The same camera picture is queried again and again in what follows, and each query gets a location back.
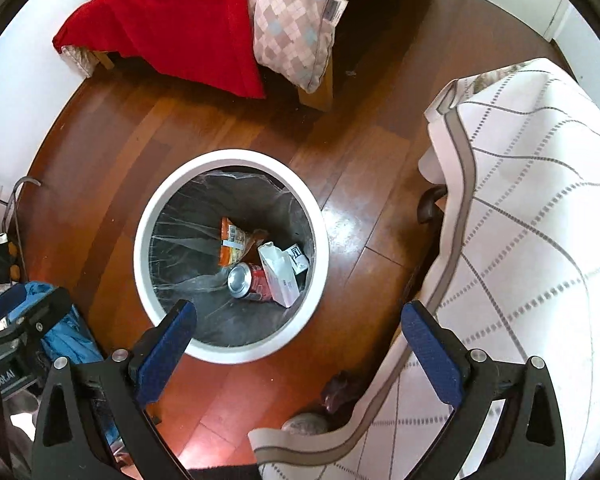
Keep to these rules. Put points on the red soda can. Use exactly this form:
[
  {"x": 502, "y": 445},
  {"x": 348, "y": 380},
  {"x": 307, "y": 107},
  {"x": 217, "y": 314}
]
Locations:
[{"x": 247, "y": 280}]

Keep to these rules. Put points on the checkered mattress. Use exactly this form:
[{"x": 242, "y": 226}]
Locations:
[{"x": 290, "y": 15}]

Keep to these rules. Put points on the red blanket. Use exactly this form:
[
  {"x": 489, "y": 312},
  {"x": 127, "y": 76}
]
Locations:
[{"x": 180, "y": 20}]

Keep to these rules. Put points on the grey metal rod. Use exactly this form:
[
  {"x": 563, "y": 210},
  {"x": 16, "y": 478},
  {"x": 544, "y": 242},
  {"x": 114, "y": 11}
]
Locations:
[{"x": 15, "y": 200}]

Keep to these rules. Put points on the dark wooden table leg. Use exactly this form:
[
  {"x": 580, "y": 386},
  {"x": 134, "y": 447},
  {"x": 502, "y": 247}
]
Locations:
[
  {"x": 428, "y": 205},
  {"x": 341, "y": 392}
]

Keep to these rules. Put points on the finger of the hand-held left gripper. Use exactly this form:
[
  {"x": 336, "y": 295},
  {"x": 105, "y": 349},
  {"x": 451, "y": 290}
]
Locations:
[
  {"x": 5, "y": 302},
  {"x": 47, "y": 310}
]

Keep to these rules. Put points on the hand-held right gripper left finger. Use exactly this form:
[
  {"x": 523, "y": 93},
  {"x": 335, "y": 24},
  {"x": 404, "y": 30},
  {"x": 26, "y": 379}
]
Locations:
[{"x": 166, "y": 347}]

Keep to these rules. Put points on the white round trash bin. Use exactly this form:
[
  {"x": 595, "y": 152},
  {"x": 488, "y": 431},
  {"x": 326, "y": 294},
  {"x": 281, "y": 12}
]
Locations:
[{"x": 310, "y": 240}]

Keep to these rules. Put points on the table with patterned tablecloth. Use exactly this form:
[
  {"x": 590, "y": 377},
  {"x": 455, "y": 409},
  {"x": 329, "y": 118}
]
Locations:
[{"x": 520, "y": 260}]

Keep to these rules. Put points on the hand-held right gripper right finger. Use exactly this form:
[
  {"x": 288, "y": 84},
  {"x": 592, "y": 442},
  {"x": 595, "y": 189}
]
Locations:
[{"x": 430, "y": 352}]

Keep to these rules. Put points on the orange snack packet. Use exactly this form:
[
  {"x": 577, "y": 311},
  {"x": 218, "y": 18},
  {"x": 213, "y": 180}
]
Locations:
[{"x": 232, "y": 242}]

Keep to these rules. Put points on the long white box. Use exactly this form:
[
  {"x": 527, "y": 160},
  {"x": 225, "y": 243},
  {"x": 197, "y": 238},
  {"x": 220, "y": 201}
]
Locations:
[{"x": 280, "y": 275}]

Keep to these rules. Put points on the blue cloth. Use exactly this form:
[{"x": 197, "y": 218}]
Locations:
[{"x": 75, "y": 337}]

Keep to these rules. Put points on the clear bin liner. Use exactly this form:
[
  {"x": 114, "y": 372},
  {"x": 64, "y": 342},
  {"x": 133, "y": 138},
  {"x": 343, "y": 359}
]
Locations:
[{"x": 190, "y": 250}]

